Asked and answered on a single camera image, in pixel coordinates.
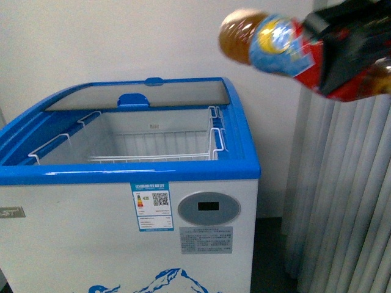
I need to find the glass sliding freezer lid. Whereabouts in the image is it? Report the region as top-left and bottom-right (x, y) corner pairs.
(47, 79), (229, 111)

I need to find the white blue chest freezer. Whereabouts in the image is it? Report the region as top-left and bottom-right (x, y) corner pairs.
(1, 78), (261, 292)

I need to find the iced tea bottle red label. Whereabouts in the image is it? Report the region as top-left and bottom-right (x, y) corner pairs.
(218, 9), (390, 102)

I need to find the white wire freezer basket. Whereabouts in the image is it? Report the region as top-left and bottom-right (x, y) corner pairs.
(28, 106), (226, 165)

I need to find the blue sliding lid handle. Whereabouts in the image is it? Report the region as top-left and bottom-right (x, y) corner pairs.
(117, 93), (150, 108)

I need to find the blue energy rating label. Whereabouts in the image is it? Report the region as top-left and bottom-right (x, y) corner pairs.
(130, 182), (174, 232)

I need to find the white pleated curtain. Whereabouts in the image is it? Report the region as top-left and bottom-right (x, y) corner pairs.
(282, 89), (390, 292)

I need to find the grey oval control panel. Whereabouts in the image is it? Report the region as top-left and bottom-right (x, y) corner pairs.
(178, 192), (241, 226)

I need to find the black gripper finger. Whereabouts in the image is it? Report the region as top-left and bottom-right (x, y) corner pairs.
(303, 1), (390, 95)

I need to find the grey instruction sticker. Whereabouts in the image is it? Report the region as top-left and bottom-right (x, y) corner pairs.
(179, 226), (233, 255)

